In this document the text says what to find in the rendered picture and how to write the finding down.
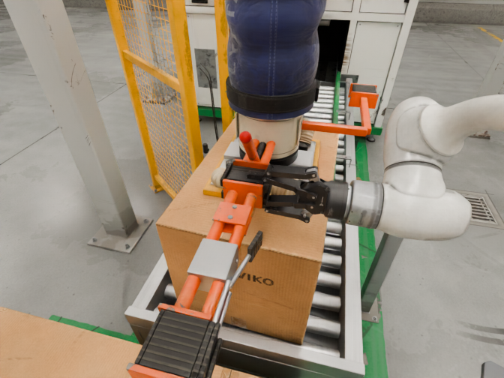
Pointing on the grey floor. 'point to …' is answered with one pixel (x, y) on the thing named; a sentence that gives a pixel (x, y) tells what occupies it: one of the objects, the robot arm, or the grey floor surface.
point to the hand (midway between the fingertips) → (246, 186)
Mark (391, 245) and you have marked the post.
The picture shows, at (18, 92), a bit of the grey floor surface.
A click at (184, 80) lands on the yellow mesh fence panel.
